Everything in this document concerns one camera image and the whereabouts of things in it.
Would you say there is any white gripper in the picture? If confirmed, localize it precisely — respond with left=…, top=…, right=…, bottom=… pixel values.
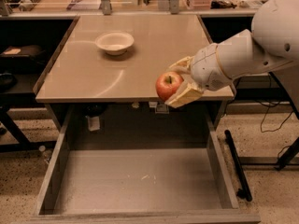
left=164, top=43, right=232, bottom=108

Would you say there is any red apple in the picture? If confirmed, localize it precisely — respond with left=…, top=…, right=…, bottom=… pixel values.
left=155, top=72, right=184, bottom=101

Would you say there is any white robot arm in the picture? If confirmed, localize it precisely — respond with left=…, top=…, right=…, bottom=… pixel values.
left=165, top=0, right=299, bottom=108

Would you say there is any grey counter cabinet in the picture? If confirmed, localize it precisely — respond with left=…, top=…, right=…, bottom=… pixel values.
left=33, top=14, right=237, bottom=133

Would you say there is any open grey drawer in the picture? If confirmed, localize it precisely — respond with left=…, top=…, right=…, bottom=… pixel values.
left=33, top=104, right=260, bottom=224

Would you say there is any white paper bowl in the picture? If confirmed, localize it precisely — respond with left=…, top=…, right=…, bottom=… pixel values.
left=95, top=31, right=135, bottom=56

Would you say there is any white paper tag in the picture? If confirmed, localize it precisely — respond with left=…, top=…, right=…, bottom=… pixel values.
left=87, top=116, right=100, bottom=132

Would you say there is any clear plastic bottle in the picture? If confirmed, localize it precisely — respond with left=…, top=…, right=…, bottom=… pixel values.
left=38, top=146, right=53, bottom=164

